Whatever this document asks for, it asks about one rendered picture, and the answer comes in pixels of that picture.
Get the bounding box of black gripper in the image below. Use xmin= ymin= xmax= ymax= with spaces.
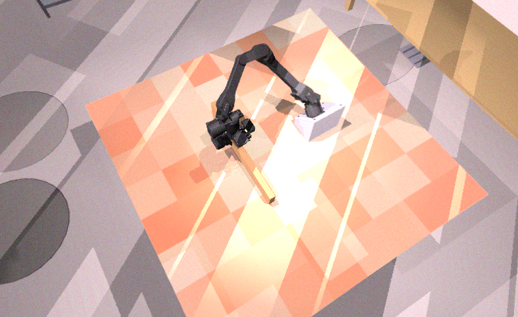
xmin=211 ymin=119 xmax=255 ymax=150

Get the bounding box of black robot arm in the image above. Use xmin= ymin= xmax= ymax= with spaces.
xmin=206 ymin=43 xmax=325 ymax=147

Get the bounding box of wooden post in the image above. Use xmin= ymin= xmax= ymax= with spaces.
xmin=211 ymin=101 xmax=217 ymax=119

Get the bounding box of wooden rail with metal hooks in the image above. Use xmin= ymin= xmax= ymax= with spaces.
xmin=231 ymin=139 xmax=276 ymax=204

